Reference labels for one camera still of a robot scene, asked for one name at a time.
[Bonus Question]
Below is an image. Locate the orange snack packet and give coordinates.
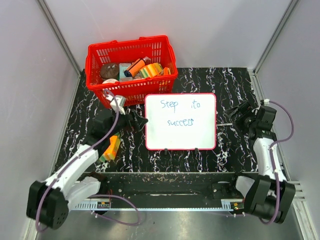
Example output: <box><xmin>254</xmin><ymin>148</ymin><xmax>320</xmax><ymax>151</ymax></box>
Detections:
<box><xmin>159</xmin><ymin>67</ymin><xmax>171</xmax><ymax>76</ymax></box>

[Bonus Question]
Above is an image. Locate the orange pump bottle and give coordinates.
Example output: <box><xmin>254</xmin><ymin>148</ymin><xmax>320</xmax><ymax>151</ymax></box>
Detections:
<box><xmin>125</xmin><ymin>56</ymin><xmax>151</xmax><ymax>78</ymax></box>

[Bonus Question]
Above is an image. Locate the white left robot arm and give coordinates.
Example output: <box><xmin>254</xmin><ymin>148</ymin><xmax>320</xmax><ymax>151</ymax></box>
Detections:
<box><xmin>26</xmin><ymin>109</ymin><xmax>148</xmax><ymax>233</ymax></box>

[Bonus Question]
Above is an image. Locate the orange yellow sponge pack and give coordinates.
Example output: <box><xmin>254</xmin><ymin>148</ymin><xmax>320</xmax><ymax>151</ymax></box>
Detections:
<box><xmin>98</xmin><ymin>133</ymin><xmax>121</xmax><ymax>163</ymax></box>

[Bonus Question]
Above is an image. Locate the red plastic basket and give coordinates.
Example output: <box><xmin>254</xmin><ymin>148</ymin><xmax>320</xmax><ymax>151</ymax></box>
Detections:
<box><xmin>84</xmin><ymin>35</ymin><xmax>178</xmax><ymax>108</ymax></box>

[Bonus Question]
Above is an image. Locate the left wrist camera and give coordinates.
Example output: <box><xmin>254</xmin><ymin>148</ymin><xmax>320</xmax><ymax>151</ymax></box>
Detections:
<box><xmin>106</xmin><ymin>94</ymin><xmax>126</xmax><ymax>115</ymax></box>

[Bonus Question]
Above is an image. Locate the teal small box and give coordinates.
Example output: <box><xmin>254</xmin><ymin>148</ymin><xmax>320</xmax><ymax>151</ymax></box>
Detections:
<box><xmin>118</xmin><ymin>63</ymin><xmax>133</xmax><ymax>82</ymax></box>

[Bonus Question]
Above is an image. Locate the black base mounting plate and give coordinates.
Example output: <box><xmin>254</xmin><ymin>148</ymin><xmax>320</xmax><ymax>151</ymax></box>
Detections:
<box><xmin>79</xmin><ymin>172</ymin><xmax>258</xmax><ymax>199</ymax></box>

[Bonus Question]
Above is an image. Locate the blue whiteboard marker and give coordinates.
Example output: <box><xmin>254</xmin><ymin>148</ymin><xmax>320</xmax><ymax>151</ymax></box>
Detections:
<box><xmin>216</xmin><ymin>123</ymin><xmax>233</xmax><ymax>127</ymax></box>

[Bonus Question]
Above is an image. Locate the pink framed whiteboard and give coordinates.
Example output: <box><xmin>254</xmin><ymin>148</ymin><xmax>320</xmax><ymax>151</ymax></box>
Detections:
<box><xmin>144</xmin><ymin>93</ymin><xmax>217</xmax><ymax>151</ymax></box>

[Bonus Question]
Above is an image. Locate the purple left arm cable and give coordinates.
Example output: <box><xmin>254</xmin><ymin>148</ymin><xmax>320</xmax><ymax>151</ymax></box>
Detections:
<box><xmin>34</xmin><ymin>88</ymin><xmax>144</xmax><ymax>233</ymax></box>

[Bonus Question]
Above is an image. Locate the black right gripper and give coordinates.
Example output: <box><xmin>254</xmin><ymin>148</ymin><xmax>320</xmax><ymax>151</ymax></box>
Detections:
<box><xmin>223</xmin><ymin>100</ymin><xmax>258</xmax><ymax>135</ymax></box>

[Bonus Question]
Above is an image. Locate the yellow green striped sponge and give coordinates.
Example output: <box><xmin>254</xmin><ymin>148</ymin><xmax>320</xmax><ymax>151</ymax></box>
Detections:
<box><xmin>139</xmin><ymin>62</ymin><xmax>163</xmax><ymax>78</ymax></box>

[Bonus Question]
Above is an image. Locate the white round lid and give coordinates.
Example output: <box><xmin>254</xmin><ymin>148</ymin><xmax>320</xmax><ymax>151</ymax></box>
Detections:
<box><xmin>102</xmin><ymin>78</ymin><xmax>119</xmax><ymax>84</ymax></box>

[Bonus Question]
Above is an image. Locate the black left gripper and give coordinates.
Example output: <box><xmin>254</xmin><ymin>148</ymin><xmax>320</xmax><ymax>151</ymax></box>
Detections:
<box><xmin>106</xmin><ymin>108</ymin><xmax>148</xmax><ymax>138</ymax></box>

